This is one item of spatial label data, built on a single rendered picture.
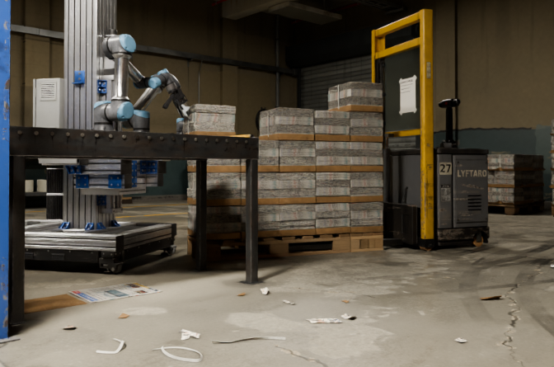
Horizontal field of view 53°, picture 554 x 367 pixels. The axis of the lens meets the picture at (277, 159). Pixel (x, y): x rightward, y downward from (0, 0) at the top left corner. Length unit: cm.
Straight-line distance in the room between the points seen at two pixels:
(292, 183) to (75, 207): 149
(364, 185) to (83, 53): 222
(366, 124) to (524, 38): 628
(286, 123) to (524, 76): 668
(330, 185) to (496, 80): 660
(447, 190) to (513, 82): 587
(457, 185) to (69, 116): 293
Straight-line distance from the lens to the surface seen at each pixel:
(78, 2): 410
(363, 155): 433
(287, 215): 404
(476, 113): 1053
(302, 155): 408
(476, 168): 477
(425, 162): 441
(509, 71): 1034
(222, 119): 386
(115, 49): 365
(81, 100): 396
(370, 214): 437
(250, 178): 308
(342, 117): 425
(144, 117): 409
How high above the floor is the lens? 63
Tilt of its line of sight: 1 degrees up
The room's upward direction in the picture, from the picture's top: straight up
